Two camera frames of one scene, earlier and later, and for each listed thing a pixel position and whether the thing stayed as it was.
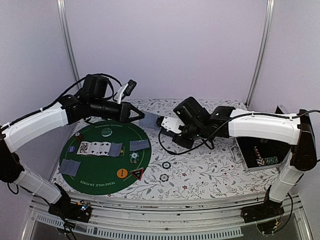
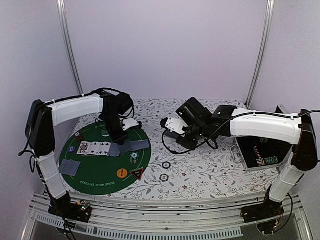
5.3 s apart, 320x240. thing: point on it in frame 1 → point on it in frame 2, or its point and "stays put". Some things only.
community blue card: x=149 y=120 → x=126 y=147
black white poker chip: x=166 y=165 stays put
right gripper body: x=194 y=132 stays put
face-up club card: x=104 y=148 stays put
